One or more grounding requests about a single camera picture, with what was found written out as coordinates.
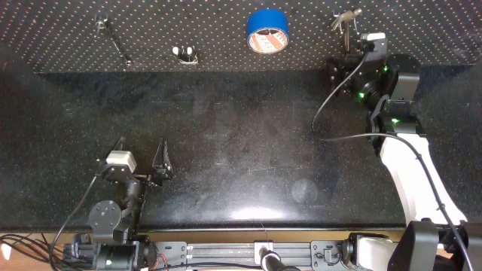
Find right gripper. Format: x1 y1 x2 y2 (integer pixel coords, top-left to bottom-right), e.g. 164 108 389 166
327 37 389 87

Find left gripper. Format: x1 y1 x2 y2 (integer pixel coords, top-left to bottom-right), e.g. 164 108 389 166
97 135 174 187

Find hammer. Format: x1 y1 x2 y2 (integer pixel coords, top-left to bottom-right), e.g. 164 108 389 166
330 8 364 56

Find pliers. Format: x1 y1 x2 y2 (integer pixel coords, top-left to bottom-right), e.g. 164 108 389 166
171 44 200 65

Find roll of blue tape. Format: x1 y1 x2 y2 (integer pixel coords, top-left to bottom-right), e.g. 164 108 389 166
246 8 291 55

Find black pegboard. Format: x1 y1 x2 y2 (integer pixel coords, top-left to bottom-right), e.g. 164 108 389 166
0 0 482 75

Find wrench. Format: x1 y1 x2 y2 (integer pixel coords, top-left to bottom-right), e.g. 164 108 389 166
96 20 134 67

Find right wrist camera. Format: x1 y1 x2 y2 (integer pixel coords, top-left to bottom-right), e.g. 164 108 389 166
360 32 387 43

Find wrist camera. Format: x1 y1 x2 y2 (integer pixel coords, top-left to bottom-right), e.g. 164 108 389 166
360 32 387 43
105 150 138 170

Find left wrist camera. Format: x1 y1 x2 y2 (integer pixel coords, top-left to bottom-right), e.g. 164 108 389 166
105 150 138 170

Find black cable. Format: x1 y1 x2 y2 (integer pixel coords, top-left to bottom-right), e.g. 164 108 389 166
311 41 475 271
48 175 99 271

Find mounting rail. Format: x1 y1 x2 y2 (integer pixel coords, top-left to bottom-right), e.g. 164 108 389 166
62 232 353 271

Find bundle of black wires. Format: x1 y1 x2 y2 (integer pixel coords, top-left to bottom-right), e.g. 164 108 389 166
0 232 76 271

